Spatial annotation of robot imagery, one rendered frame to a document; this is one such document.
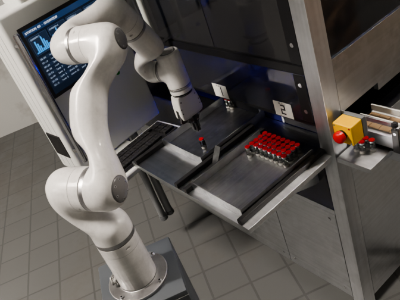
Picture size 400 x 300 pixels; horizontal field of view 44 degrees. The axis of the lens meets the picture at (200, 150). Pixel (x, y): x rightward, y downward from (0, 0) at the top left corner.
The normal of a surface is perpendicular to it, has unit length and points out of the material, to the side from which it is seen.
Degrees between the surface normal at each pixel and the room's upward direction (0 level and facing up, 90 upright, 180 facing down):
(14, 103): 90
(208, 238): 0
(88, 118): 58
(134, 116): 90
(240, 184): 0
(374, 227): 90
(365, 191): 90
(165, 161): 0
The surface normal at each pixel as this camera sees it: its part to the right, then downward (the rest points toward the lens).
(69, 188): -0.46, -0.08
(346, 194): 0.61, 0.28
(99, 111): 0.72, -0.05
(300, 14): -0.73, 0.55
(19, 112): 0.26, 0.47
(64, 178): -0.42, -0.45
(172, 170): -0.30, -0.79
